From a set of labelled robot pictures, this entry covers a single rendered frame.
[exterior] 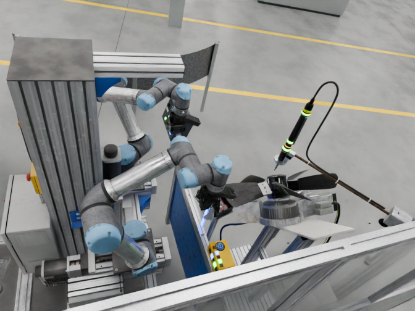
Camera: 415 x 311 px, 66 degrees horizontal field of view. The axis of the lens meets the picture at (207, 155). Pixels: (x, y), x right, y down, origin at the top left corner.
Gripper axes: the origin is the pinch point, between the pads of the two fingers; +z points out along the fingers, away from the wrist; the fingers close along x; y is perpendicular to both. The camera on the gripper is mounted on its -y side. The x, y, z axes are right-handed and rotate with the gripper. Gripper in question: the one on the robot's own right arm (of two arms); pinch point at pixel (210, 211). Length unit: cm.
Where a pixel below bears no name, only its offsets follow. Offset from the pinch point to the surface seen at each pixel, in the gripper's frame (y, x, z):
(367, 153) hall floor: -296, -123, 148
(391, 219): -81, 26, -7
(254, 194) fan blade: -42, -22, 29
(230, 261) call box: -17.2, 9.8, 40.8
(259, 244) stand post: -60, -12, 83
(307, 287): -5, 49, -36
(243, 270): 20, 46, -57
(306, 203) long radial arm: -77, -12, 36
